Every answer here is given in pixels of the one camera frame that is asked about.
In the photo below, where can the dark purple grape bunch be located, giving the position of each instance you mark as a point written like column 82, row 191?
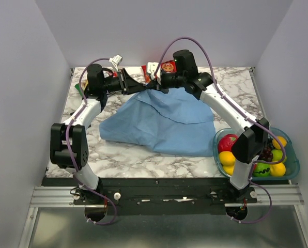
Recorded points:
column 266, row 154

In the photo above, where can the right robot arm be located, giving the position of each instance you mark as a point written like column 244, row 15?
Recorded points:
column 252, row 132

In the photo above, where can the yellow lemon front right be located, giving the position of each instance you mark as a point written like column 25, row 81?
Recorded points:
column 277, row 169

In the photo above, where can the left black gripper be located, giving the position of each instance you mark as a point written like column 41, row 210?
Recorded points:
column 127, row 84

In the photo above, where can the green chips bag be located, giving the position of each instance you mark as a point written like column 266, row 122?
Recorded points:
column 81, row 87

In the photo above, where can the yellow lemon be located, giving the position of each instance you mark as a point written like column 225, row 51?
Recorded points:
column 227, row 158
column 277, row 169
column 228, row 169
column 279, row 142

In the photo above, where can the green lime upper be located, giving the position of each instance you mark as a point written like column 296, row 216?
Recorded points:
column 276, row 155

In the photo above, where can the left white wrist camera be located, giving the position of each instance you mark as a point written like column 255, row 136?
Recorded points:
column 115, row 61

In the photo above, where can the yellow lemon upper left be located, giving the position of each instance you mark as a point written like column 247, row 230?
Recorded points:
column 227, row 158

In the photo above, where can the yellow lemon lower left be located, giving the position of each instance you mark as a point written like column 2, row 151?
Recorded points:
column 228, row 169

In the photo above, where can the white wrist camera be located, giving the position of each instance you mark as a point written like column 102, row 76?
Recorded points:
column 153, row 70
column 115, row 61

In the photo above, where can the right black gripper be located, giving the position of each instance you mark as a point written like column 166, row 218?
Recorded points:
column 153, row 86

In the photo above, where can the green lime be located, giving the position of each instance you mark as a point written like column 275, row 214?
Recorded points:
column 261, row 170
column 276, row 155

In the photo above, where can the red candy bag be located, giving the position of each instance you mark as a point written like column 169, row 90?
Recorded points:
column 167, row 67

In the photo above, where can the green lime lower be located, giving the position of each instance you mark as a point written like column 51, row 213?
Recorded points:
column 261, row 170

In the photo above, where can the aluminium rail frame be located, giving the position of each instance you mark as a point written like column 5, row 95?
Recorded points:
column 60, row 197

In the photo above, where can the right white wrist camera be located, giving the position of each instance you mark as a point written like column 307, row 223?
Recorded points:
column 153, row 70

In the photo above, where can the teal plastic fruit container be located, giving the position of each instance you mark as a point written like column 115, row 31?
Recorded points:
column 291, row 162

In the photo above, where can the red dragon fruit toy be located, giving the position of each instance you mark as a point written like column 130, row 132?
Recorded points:
column 226, row 143

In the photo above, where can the yellow lemon back right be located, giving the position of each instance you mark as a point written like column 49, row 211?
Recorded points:
column 279, row 142

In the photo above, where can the light blue shirt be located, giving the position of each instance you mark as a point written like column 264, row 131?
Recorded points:
column 175, row 123

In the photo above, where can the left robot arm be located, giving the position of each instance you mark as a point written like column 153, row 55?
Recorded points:
column 68, row 140

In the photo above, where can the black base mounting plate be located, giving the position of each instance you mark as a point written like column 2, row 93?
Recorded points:
column 163, row 196

